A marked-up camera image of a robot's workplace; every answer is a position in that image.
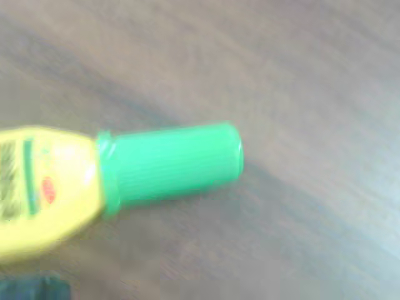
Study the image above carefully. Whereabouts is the yellow bottle with green cap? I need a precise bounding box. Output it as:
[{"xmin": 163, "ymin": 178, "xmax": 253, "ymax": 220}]
[{"xmin": 0, "ymin": 120, "xmax": 244, "ymax": 266}]

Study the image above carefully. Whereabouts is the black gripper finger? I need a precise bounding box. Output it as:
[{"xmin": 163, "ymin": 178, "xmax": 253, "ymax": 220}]
[{"xmin": 0, "ymin": 273, "xmax": 72, "ymax": 300}]

